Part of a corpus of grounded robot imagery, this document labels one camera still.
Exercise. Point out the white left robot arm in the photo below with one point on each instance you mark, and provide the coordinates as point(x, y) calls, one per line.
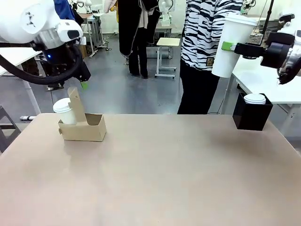
point(30, 21)

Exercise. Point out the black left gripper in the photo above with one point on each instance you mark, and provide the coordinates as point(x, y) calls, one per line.
point(58, 63)

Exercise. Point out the black square box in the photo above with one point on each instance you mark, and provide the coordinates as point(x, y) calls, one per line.
point(251, 117)

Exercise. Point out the person in blue top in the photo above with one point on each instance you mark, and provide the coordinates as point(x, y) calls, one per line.
point(63, 10)

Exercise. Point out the person in black clothes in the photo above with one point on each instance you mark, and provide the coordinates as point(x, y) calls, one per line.
point(138, 35)

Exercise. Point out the person in zebra hoodie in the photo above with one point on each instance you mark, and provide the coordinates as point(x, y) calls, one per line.
point(200, 47)

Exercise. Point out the large white side table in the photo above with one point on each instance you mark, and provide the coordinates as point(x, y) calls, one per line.
point(270, 84)

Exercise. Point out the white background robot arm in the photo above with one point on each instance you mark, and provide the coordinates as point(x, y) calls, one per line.
point(165, 11)

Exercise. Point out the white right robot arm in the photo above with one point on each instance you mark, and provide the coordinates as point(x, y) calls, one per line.
point(296, 37)

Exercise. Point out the tall white paper cup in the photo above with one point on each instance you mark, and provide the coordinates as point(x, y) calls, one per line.
point(231, 30)

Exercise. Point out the small beige-top rolling table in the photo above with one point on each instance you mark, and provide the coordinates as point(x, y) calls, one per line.
point(167, 47)

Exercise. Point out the black floor stand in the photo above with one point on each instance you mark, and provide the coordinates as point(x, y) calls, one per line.
point(8, 129)

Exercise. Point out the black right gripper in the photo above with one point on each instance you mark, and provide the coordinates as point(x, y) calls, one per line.
point(277, 51)

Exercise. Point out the white background workbench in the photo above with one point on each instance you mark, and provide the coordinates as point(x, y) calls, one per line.
point(92, 30)

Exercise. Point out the brown cardboard cup carrier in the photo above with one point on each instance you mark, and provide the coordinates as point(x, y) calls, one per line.
point(87, 131)

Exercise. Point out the black upright stand pole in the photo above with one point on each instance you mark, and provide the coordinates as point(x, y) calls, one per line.
point(268, 21)

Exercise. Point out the white lidded paper cup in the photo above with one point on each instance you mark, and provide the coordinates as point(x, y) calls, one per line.
point(64, 113)

